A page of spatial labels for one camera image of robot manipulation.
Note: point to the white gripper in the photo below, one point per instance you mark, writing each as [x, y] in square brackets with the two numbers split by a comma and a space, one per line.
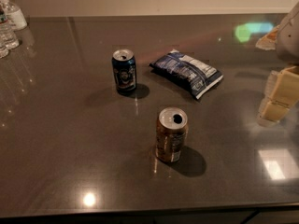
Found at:
[290, 37]

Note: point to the orange soda can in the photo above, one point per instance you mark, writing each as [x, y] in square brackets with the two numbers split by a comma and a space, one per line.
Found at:
[171, 133]

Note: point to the blue pepsi can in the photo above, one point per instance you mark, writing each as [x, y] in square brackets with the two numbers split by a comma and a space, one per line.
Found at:
[124, 70]

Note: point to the blue chip bag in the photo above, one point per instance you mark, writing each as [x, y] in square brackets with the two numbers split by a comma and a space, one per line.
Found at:
[189, 73]

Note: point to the white sanitizer pump bottle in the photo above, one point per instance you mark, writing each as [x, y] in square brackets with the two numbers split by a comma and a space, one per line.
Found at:
[14, 15]

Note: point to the clear water bottle at edge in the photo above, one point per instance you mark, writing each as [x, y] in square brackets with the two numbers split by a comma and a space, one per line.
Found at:
[3, 49]

